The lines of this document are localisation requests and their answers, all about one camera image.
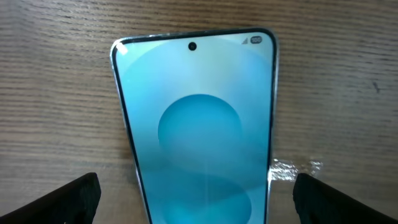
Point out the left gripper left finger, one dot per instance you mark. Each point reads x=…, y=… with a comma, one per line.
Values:
x=75, y=202

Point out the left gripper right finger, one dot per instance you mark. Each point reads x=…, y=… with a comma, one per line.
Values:
x=318, y=203

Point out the turquoise screen Galaxy smartphone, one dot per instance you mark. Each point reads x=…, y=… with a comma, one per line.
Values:
x=199, y=111

